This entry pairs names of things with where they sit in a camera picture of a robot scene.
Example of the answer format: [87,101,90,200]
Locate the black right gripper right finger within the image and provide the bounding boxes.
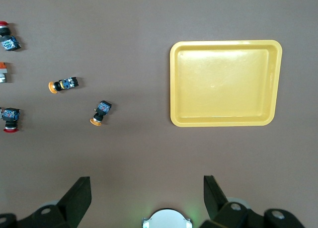
[201,174,308,228]

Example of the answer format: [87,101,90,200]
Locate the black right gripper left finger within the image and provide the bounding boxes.
[0,176,92,228]

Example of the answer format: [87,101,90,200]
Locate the yellow push button blue block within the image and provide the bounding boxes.
[89,100,112,127]
[48,76,80,94]

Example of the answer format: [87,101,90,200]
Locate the green push button white body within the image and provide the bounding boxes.
[0,62,8,83]

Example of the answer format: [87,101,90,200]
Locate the brown table mat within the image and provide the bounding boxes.
[0,0,318,228]

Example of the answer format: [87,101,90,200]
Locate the red push button blue block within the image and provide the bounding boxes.
[0,21,22,52]
[0,107,21,134]

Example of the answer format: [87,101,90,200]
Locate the yellow plastic tray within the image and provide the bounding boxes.
[169,39,284,128]

